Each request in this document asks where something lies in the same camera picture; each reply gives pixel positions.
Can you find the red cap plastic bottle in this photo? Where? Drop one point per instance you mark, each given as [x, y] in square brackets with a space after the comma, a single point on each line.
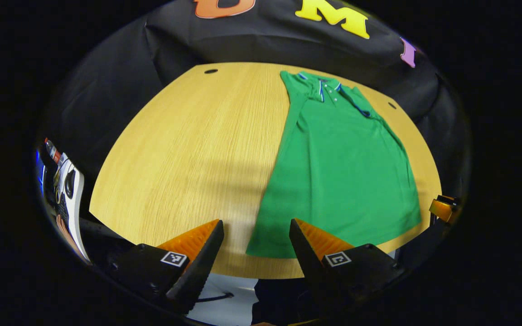
[52, 151]

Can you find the black backdrop cloth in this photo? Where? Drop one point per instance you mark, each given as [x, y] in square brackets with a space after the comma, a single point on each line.
[252, 40]

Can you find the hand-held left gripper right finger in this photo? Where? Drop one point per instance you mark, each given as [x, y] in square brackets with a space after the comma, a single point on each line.
[308, 262]

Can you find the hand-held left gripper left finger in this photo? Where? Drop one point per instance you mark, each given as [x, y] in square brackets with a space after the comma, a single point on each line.
[202, 267]

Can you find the black computer mouse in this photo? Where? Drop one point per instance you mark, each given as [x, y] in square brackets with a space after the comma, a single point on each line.
[70, 183]

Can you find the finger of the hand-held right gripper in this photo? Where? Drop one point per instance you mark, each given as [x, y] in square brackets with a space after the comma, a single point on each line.
[440, 210]

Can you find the green T-shirt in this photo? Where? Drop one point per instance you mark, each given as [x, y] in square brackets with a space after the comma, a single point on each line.
[333, 181]

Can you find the white side desk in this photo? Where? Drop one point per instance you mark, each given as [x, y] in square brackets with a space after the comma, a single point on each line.
[79, 213]

